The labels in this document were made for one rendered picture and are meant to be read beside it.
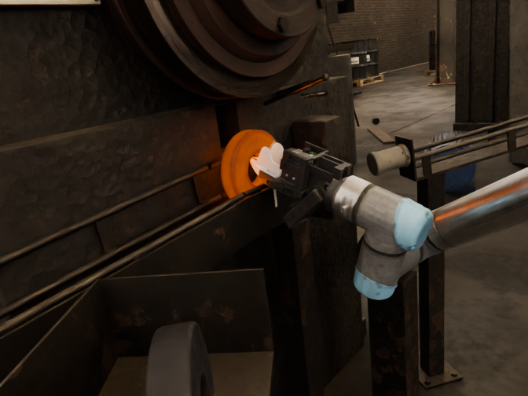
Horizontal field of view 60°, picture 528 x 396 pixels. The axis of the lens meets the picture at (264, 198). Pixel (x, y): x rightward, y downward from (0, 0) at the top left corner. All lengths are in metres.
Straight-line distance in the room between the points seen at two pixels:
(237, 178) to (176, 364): 0.55
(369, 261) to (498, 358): 0.90
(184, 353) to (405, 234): 0.46
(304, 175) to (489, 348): 1.03
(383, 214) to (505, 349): 1.00
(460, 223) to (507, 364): 0.84
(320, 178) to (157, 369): 0.53
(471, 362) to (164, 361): 1.31
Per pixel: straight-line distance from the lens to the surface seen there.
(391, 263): 0.79
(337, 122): 1.07
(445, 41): 9.72
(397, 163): 1.16
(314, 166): 0.80
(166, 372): 0.36
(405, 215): 0.73
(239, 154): 0.86
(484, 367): 1.58
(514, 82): 3.53
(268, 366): 0.57
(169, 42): 0.73
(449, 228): 0.84
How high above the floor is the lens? 0.95
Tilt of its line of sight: 17 degrees down
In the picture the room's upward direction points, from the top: 7 degrees counter-clockwise
